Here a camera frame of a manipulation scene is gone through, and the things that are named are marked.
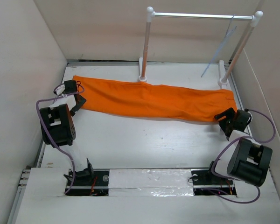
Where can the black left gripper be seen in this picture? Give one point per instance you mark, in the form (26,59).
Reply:
(73,111)

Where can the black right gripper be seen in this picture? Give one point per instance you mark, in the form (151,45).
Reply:
(228,113)

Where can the orange trousers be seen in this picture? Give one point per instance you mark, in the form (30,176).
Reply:
(154,101)

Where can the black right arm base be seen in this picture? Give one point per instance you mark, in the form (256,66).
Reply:
(207,184)

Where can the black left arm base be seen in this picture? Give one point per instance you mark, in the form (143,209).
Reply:
(98,185)

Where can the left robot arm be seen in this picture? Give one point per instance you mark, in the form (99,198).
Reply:
(57,126)

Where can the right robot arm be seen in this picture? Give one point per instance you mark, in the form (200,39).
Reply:
(250,160)

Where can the silver tape strip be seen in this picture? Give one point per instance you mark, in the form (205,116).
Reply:
(150,182)

